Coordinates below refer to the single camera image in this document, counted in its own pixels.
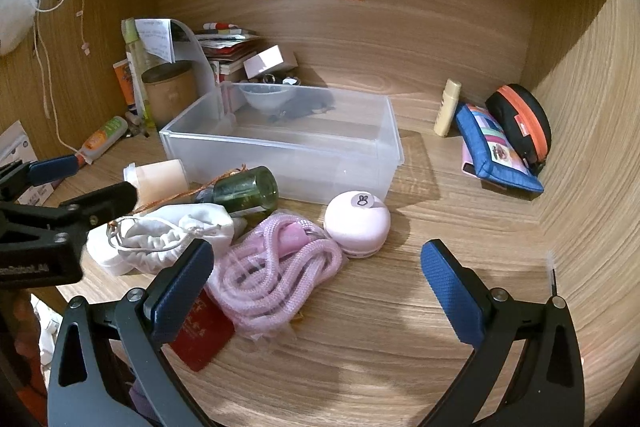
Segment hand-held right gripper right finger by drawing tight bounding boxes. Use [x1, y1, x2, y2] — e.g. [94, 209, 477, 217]
[420, 239, 586, 427]

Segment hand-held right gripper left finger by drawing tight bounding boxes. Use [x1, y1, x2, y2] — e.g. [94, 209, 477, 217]
[47, 239, 216, 427]

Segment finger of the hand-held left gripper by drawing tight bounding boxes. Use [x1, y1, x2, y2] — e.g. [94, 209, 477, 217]
[0, 181, 141, 239]
[0, 155, 84, 206]

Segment red pouch with gold tassel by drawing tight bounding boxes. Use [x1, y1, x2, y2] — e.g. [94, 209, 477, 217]
[170, 289, 236, 373]

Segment pink rope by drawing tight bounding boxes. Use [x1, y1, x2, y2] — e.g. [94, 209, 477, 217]
[205, 213, 349, 341]

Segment clear plastic storage box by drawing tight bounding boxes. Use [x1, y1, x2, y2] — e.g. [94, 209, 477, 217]
[159, 82, 405, 206]

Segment white printed carton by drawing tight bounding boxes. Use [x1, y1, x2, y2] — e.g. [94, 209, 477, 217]
[0, 121, 57, 208]

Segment green and orange tube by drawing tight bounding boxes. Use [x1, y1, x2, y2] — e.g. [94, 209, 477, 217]
[79, 116, 130, 166]

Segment peach translucent cup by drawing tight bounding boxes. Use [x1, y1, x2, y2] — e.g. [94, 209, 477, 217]
[123, 159, 190, 208]

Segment pink round case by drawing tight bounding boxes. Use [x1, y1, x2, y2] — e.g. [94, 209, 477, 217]
[323, 191, 392, 259]

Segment green glass bottle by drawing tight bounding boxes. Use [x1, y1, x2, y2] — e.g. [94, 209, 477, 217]
[212, 166, 279, 216]

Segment brown round canister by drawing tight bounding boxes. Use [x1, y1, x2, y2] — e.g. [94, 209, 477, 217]
[141, 61, 199, 130]

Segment pink flat case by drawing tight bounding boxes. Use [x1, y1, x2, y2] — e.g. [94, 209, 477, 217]
[460, 142, 482, 178]

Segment clear bottle with green cap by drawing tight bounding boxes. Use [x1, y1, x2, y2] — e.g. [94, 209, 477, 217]
[122, 19, 152, 124]

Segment blue patchwork pouch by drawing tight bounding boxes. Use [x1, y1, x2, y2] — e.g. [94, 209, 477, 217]
[454, 103, 545, 195]

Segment white fluffy plush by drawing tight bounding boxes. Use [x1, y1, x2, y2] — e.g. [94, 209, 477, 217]
[0, 0, 40, 56]

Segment white handwritten paper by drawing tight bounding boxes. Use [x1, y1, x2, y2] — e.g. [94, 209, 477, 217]
[135, 18, 176, 64]

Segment cream lotion bottle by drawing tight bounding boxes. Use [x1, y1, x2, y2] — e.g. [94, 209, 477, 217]
[433, 79, 462, 138]

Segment black orange zip case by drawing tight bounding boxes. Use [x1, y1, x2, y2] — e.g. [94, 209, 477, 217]
[485, 84, 552, 178]

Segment white bowl of trinkets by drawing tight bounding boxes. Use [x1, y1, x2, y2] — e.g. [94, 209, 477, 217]
[237, 76, 302, 116]

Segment stack of books and papers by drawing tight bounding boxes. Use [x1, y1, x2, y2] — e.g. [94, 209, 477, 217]
[195, 27, 262, 84]

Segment small white box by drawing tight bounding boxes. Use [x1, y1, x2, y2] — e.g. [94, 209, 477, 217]
[243, 45, 297, 80]

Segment dark grey cloth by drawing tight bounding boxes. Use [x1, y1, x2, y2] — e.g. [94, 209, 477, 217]
[269, 93, 337, 124]

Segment white drawstring pouch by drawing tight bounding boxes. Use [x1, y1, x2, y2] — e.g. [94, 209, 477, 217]
[86, 203, 236, 278]

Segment white cord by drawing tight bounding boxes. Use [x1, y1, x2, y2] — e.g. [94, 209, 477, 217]
[29, 0, 92, 154]

